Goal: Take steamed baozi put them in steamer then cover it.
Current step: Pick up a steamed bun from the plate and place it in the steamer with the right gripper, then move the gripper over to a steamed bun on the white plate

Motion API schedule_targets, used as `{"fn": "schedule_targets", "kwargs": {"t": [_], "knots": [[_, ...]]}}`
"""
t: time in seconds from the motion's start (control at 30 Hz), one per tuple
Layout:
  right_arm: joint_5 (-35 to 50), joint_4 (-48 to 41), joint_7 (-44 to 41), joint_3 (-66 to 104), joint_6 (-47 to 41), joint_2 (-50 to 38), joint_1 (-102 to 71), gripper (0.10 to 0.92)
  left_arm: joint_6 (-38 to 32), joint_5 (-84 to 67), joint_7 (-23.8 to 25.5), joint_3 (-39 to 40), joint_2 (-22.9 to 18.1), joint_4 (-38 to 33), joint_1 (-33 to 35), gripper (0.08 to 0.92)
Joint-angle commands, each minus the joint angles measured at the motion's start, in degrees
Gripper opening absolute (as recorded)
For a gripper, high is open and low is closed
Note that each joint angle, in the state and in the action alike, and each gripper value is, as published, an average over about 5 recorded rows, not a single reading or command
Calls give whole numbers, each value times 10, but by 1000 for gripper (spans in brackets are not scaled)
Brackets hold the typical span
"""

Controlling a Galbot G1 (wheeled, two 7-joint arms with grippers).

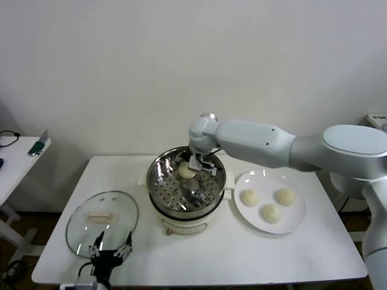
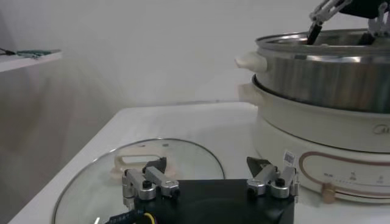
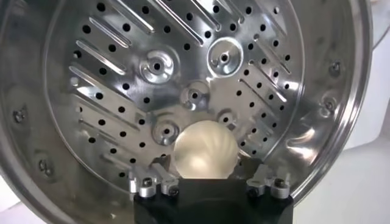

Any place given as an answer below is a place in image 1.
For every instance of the green circuit board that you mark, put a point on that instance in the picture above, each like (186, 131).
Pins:
(37, 148)

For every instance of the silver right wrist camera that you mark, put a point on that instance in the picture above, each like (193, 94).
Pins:
(196, 163)

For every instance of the round glass pot lid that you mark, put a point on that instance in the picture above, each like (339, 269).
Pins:
(121, 208)

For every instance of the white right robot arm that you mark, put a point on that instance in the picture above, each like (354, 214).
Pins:
(257, 139)

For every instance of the stainless steel steamer basket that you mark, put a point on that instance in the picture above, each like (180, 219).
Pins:
(169, 187)

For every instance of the white round plate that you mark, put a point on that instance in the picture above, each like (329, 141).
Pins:
(291, 220)

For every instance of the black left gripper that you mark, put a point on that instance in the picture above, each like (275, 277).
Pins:
(104, 262)

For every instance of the small blue object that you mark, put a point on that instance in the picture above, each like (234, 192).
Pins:
(1, 164)

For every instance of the white steamed baozi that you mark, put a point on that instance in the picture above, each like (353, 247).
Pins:
(284, 196)
(184, 170)
(271, 213)
(250, 197)

